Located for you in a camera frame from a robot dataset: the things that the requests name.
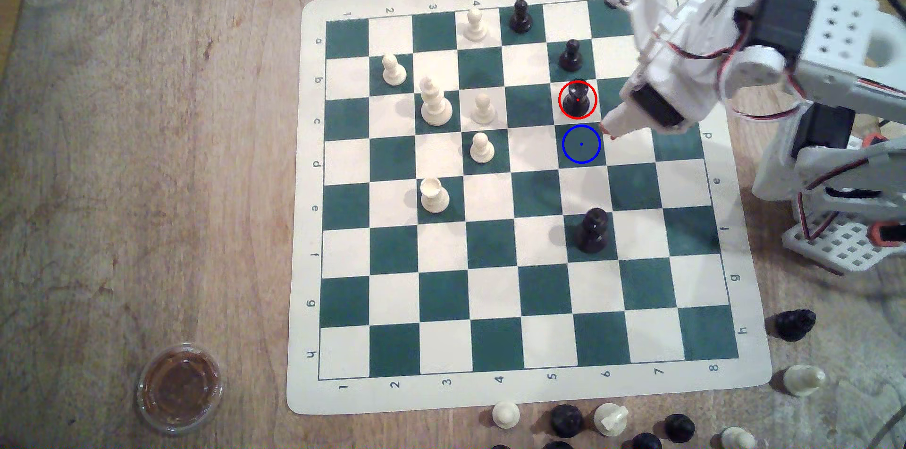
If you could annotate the orange clamp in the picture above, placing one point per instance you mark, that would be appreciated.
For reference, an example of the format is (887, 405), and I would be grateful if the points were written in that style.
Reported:
(889, 233)

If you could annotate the green and white chess mat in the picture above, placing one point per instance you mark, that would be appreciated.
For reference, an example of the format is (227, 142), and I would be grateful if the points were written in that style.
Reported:
(495, 293)

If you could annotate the white chess piece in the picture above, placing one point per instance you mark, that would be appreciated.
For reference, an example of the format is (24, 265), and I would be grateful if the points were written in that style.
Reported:
(803, 380)
(737, 439)
(610, 420)

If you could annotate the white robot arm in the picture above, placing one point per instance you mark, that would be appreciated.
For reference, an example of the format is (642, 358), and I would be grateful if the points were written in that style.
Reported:
(842, 31)

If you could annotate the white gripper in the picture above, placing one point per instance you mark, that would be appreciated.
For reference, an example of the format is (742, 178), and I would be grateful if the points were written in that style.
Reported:
(657, 110)

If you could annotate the tall white bishop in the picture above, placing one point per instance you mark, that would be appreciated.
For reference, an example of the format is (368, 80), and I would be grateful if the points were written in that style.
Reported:
(435, 109)

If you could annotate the white rook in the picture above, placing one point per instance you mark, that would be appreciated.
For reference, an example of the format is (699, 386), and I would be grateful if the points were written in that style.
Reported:
(434, 197)

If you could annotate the white grid robot base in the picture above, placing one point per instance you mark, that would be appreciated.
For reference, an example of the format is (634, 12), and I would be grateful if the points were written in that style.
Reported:
(842, 243)

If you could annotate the white pawn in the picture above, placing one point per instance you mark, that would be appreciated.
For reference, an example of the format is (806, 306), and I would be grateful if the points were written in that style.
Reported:
(475, 27)
(505, 415)
(484, 112)
(482, 150)
(393, 73)

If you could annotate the black rook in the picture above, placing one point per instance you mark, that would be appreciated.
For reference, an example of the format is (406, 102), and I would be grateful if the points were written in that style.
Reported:
(592, 233)

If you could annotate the black knight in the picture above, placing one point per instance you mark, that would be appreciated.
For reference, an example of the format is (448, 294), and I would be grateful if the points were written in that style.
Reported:
(794, 325)

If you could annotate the black pawn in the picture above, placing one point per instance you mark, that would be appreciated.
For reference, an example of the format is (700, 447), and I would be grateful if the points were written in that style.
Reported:
(578, 103)
(521, 20)
(570, 58)

